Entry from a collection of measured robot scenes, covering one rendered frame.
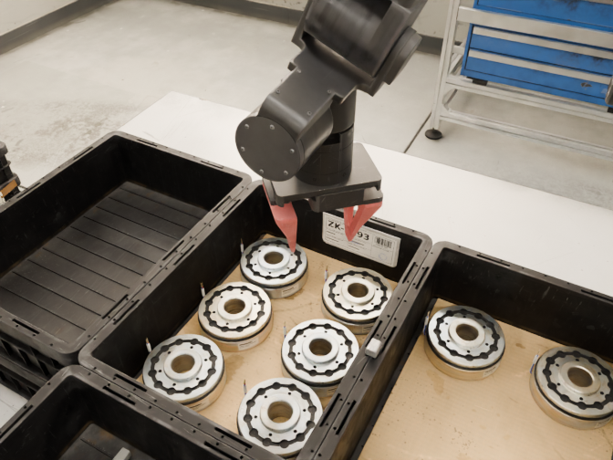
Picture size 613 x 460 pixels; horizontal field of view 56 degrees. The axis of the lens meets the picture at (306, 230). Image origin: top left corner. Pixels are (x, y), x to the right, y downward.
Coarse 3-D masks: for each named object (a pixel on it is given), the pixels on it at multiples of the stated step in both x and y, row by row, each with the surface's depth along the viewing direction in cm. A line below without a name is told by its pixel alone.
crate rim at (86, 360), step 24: (216, 216) 85; (192, 240) 81; (168, 264) 78; (144, 288) 74; (408, 288) 75; (120, 312) 71; (384, 312) 71; (96, 336) 69; (96, 360) 66; (360, 360) 66; (120, 384) 64; (144, 384) 64; (168, 408) 62; (336, 408) 62; (216, 432) 60; (312, 432) 60; (264, 456) 58; (312, 456) 58
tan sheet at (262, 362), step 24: (312, 264) 92; (336, 264) 92; (312, 288) 88; (288, 312) 84; (312, 312) 84; (360, 336) 81; (240, 360) 78; (264, 360) 78; (240, 384) 75; (216, 408) 73
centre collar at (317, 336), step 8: (312, 336) 77; (320, 336) 77; (328, 336) 77; (304, 344) 76; (336, 344) 76; (304, 352) 75; (336, 352) 75; (312, 360) 74; (320, 360) 74; (328, 360) 74
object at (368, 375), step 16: (432, 256) 79; (464, 256) 80; (480, 256) 79; (512, 272) 77; (528, 272) 77; (416, 288) 74; (560, 288) 75; (576, 288) 74; (400, 304) 72; (608, 304) 73; (400, 320) 70; (384, 336) 69; (384, 352) 67; (368, 368) 65; (368, 384) 64; (352, 400) 62; (352, 416) 61; (336, 432) 60; (320, 448) 58; (336, 448) 58
